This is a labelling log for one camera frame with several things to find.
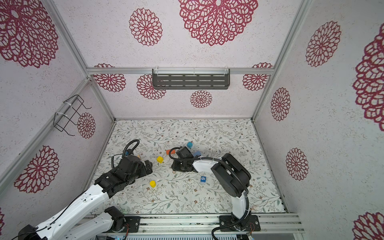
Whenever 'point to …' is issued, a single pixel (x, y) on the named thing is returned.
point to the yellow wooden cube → (160, 159)
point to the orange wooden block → (167, 151)
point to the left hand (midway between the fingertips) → (145, 169)
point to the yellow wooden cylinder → (153, 183)
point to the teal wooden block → (190, 144)
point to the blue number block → (203, 179)
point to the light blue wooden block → (197, 153)
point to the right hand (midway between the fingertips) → (172, 165)
